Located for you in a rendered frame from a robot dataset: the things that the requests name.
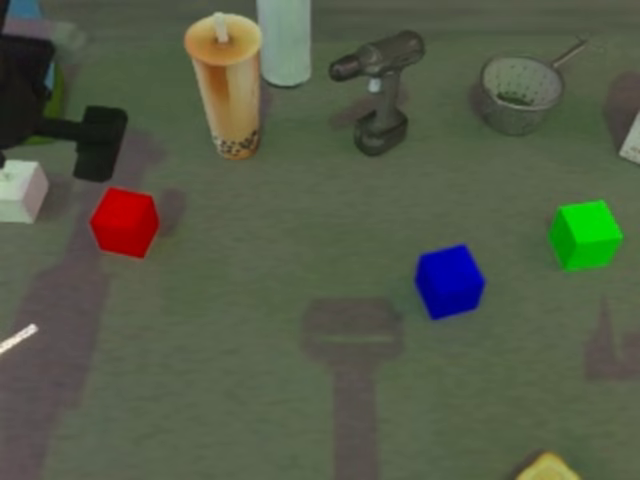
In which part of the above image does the red cube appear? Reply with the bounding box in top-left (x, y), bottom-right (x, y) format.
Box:
top-left (89, 186), bottom-right (161, 260)

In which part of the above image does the green cube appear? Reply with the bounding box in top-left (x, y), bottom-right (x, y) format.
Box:
top-left (548, 199), bottom-right (624, 273)

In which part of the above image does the white carton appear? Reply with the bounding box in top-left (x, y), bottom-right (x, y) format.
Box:
top-left (618, 112), bottom-right (640, 164)

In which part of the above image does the blue cube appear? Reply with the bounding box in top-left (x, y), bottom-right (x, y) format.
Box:
top-left (414, 243), bottom-right (487, 321)

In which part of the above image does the metal strainer with handle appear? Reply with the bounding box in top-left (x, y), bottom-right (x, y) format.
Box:
top-left (478, 37), bottom-right (590, 137)

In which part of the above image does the bubble tea cup with straw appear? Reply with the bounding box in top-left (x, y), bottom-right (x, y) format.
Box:
top-left (183, 12), bottom-right (264, 161)

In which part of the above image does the white ruler strip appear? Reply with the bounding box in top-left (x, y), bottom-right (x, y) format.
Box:
top-left (0, 323), bottom-right (40, 356)

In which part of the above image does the grey power drill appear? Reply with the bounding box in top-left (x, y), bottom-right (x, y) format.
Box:
top-left (328, 29), bottom-right (427, 157)

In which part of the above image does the yellow object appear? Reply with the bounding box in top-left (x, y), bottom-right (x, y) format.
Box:
top-left (510, 451), bottom-right (581, 480)

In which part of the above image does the white cylinder bottle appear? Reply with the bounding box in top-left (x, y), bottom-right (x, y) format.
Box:
top-left (256, 0), bottom-right (312, 88)

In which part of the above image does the white box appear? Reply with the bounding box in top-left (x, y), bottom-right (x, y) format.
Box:
top-left (0, 159), bottom-right (50, 225)

